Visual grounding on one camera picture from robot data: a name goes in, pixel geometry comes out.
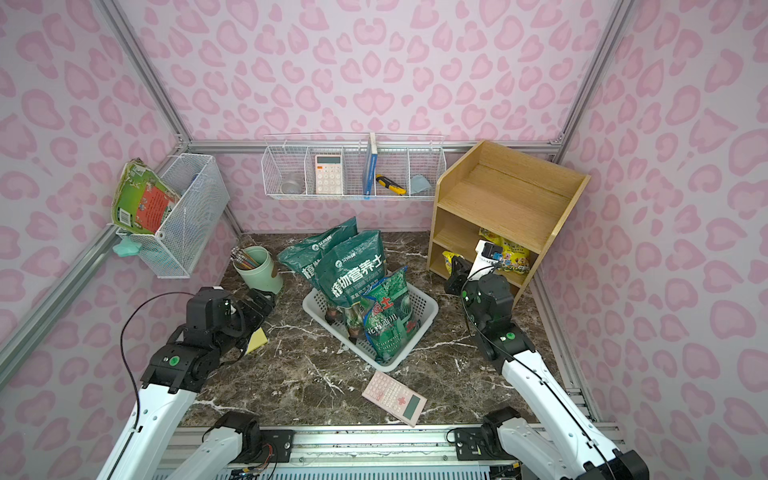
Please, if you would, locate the clear glass bowl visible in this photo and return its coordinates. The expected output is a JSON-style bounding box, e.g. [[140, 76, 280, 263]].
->
[[280, 172, 306, 195]]

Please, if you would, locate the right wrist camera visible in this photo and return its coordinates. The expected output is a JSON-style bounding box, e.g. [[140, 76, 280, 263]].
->
[[468, 240, 503, 281]]

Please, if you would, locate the yellow utility knife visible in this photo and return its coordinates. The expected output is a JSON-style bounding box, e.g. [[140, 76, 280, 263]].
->
[[376, 175, 407, 196]]

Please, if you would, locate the green pencil cup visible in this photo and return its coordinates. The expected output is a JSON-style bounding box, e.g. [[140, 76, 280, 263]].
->
[[231, 246, 283, 294]]

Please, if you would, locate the mint green star hook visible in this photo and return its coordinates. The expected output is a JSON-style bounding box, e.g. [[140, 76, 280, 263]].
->
[[112, 236, 142, 258]]

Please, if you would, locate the white wire wall basket back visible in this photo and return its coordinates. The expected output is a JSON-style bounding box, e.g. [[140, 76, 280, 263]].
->
[[261, 132, 447, 200]]

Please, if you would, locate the yellow floral fertilizer packet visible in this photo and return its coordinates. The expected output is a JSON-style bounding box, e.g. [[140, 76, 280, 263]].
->
[[479, 228, 531, 275]]

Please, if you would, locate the bright green flower fertilizer bag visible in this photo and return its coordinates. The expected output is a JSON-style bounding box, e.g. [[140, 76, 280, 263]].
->
[[361, 267, 421, 363]]

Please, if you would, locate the yellow sticky note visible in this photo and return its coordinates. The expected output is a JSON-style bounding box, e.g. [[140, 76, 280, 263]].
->
[[245, 328, 268, 354]]

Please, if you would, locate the blue book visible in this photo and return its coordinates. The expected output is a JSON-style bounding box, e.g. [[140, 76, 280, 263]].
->
[[362, 132, 378, 199]]

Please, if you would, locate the white mesh wall basket left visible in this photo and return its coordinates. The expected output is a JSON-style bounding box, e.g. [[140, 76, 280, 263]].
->
[[112, 153, 230, 279]]

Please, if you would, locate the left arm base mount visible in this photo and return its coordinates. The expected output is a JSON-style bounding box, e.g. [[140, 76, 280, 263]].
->
[[207, 411, 296, 465]]

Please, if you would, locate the white orange calculator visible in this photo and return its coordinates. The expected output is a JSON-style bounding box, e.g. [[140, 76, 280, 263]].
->
[[315, 154, 344, 196]]

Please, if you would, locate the dark green soil bag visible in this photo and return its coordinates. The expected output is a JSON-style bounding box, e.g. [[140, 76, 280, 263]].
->
[[315, 230, 387, 342], [278, 217, 358, 288]]

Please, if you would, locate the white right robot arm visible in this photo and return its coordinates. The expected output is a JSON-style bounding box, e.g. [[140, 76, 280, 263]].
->
[[445, 256, 650, 479]]

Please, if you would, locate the white plastic basket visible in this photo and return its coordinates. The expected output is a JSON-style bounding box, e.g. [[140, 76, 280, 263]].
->
[[302, 284, 439, 373]]

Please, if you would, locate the green red seed packet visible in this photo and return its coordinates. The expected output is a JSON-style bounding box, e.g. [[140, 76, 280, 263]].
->
[[111, 158, 181, 235]]

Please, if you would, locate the light blue cup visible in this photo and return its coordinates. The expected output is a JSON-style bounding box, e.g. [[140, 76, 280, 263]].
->
[[410, 174, 432, 196]]

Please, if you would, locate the pink calculator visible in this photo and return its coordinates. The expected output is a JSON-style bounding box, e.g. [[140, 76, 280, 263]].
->
[[362, 371, 427, 427]]

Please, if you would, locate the wooden shelf unit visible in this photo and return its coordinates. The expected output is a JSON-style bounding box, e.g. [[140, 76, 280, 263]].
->
[[427, 140, 590, 300]]

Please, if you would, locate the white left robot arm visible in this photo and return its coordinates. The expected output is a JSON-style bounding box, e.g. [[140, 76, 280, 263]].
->
[[99, 287, 280, 479]]

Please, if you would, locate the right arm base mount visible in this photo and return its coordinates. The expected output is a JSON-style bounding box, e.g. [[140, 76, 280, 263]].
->
[[445, 425, 512, 461]]

